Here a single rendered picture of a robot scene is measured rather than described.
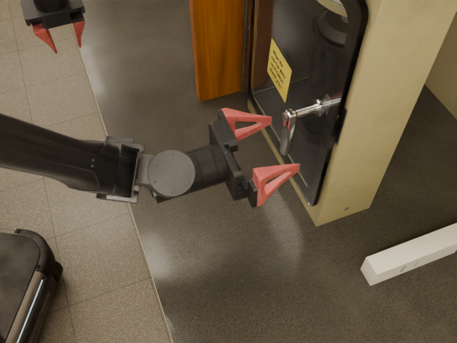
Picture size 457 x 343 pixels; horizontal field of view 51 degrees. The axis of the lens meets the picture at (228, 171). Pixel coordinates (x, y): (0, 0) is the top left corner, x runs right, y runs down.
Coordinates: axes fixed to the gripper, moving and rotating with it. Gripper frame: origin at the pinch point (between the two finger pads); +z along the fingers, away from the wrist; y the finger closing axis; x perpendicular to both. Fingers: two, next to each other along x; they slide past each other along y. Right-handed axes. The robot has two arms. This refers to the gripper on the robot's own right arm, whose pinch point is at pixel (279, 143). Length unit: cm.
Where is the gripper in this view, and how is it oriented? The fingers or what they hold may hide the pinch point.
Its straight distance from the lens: 70.8
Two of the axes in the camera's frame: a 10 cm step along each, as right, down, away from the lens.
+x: 0.1, 6.0, 8.0
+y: -3.6, -7.5, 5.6
